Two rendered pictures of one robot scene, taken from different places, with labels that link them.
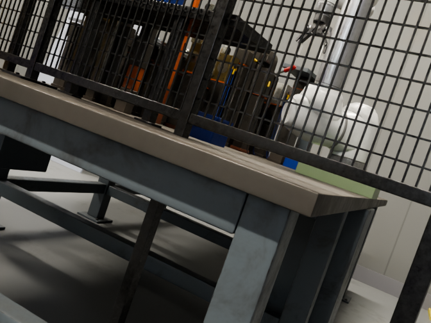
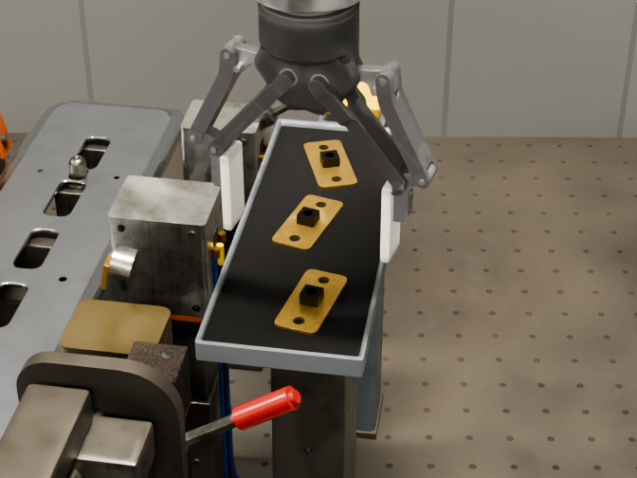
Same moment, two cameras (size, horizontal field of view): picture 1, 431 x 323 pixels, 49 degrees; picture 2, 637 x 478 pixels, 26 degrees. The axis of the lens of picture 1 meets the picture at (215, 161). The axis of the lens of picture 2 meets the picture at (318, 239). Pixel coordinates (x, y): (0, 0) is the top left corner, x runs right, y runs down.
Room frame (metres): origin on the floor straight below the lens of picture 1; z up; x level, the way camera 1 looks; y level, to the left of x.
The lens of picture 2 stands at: (1.43, 0.08, 1.87)
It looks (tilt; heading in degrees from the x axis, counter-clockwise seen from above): 35 degrees down; 338
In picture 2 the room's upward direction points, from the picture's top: straight up
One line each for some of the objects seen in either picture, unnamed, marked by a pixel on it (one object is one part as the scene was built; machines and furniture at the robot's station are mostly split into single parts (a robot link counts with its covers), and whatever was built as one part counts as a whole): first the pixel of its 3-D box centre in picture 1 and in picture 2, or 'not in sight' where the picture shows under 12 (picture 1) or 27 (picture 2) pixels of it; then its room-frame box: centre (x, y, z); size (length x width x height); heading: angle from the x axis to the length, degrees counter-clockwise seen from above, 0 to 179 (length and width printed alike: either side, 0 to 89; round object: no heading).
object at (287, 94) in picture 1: (272, 121); (190, 358); (2.57, -0.22, 0.90); 0.13 x 0.08 x 0.41; 59
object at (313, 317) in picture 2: not in sight; (311, 297); (2.30, -0.26, 1.17); 0.08 x 0.04 x 0.01; 138
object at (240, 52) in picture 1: (229, 96); not in sight; (2.07, 0.04, 0.91); 0.07 x 0.05 x 0.42; 59
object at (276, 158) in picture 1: (292, 121); (316, 421); (2.40, -0.30, 0.92); 0.10 x 0.08 x 0.45; 149
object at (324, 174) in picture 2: not in sight; (330, 159); (2.50, -0.36, 1.17); 0.08 x 0.04 x 0.01; 170
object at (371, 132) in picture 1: (354, 131); not in sight; (1.85, -0.47, 0.92); 0.18 x 0.16 x 0.22; 110
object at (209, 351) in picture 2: (307, 77); (315, 232); (2.40, -0.30, 1.16); 0.37 x 0.14 x 0.02; 149
